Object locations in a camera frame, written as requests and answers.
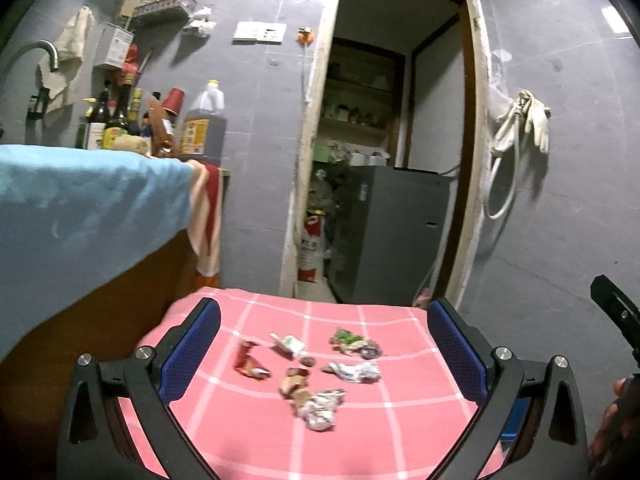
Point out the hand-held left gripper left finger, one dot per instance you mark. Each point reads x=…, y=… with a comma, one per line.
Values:
x=192, y=345

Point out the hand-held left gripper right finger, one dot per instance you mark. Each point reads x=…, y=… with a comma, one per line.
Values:
x=452, y=345

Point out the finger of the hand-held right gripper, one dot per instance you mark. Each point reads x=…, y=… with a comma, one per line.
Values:
x=617, y=307

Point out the blue bin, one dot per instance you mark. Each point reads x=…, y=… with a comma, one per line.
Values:
x=515, y=417

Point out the white green wrapper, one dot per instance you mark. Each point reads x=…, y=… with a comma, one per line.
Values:
x=292, y=344

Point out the person's right hand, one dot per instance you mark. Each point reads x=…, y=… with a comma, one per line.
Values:
x=605, y=430

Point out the red wrapper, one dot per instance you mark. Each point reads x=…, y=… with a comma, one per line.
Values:
x=245, y=357

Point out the wooden cabinet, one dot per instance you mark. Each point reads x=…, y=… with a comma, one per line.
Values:
x=100, y=330

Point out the flat crumpled white paper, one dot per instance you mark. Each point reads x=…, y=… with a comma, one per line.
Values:
x=357, y=372

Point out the pink checked tablecloth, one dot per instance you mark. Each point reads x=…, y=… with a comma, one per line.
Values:
x=250, y=435

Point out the brown peel pile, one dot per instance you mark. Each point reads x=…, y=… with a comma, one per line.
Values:
x=294, y=389

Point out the small brown shell piece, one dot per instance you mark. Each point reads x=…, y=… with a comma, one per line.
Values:
x=306, y=361

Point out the red striped towel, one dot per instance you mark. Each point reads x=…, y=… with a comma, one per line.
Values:
x=207, y=220

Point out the light blue cloth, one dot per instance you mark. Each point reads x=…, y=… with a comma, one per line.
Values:
x=75, y=230

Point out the white rubber gloves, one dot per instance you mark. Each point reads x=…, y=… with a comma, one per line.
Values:
x=539, y=120

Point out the large oil jug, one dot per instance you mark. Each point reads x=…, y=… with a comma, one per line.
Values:
x=205, y=130

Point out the dark bottle yellow label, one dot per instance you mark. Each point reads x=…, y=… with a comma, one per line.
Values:
x=116, y=132

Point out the yellow liquid bottle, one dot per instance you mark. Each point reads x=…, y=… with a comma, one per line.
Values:
x=135, y=110

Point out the red cup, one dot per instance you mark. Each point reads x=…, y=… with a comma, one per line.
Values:
x=173, y=101

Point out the wooden shelf unit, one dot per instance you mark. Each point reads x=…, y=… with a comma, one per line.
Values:
x=357, y=110

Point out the red hanging bag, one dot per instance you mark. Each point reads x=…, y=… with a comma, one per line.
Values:
x=130, y=62

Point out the white tin box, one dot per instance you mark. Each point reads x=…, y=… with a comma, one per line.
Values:
x=116, y=46

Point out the crumpled white plastic bag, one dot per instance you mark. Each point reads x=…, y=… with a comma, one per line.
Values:
x=200, y=22

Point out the beige hanging rag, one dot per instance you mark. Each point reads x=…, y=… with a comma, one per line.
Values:
x=72, y=40

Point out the metal faucet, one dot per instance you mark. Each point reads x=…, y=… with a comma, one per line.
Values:
x=37, y=47

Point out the wooden door frame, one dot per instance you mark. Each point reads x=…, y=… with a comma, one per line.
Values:
x=481, y=160

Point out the white wall switch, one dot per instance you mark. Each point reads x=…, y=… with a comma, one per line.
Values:
x=620, y=22

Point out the white wall socket panel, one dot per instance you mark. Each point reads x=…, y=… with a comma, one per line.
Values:
x=259, y=32

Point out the orange wall hook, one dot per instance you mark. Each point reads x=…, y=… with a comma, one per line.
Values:
x=305, y=36

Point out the metal wall rack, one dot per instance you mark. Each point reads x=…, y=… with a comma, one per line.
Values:
x=162, y=10

